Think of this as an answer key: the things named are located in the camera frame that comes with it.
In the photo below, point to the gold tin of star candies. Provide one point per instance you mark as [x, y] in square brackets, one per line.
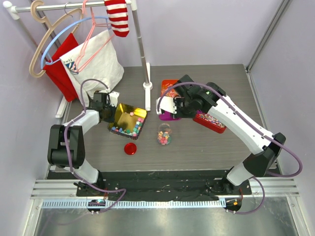
[128, 121]

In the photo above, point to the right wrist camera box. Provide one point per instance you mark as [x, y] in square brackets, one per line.
[165, 104]

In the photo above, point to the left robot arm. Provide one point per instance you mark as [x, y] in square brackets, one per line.
[66, 147]

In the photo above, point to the red white striped sock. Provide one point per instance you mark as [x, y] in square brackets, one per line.
[118, 16]

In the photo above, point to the white clothes rack stand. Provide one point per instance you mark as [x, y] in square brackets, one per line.
[14, 12]

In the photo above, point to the white cloth bag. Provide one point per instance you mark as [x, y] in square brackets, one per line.
[104, 72]

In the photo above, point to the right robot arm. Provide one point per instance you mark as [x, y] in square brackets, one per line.
[262, 143]

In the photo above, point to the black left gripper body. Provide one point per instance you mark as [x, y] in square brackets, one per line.
[110, 113]

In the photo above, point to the aluminium rail frame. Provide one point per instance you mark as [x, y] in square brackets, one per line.
[271, 209]

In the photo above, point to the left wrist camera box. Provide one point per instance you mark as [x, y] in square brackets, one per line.
[107, 98]

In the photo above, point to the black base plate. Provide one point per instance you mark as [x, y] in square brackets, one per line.
[165, 186]

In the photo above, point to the red jar lid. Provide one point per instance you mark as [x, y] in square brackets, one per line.
[130, 148]

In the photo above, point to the red cloth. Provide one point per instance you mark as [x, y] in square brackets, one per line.
[57, 73]

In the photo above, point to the clear plastic jar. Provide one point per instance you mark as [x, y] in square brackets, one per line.
[164, 134]

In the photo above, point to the purple plastic scoop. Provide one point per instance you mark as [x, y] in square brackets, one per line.
[167, 116]

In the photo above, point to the red lollipop box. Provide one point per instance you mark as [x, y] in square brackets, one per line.
[210, 122]

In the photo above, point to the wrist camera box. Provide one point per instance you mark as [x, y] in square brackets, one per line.
[107, 98]
[165, 104]

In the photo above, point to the pink wire hanger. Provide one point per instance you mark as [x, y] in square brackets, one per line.
[88, 50]

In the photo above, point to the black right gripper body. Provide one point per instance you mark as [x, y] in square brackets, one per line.
[184, 109]

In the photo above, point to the orange candy box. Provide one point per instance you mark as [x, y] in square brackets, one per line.
[165, 85]

